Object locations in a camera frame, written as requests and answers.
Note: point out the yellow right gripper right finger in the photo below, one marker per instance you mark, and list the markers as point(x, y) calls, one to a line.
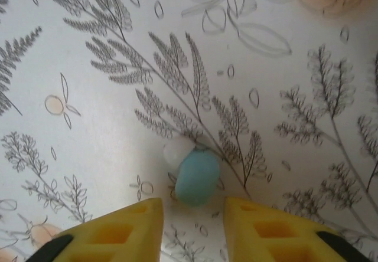
point(280, 238)

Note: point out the floral print tablecloth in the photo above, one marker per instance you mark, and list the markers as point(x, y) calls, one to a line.
point(88, 126)

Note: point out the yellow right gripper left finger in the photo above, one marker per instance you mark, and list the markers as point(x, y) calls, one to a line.
point(112, 238)

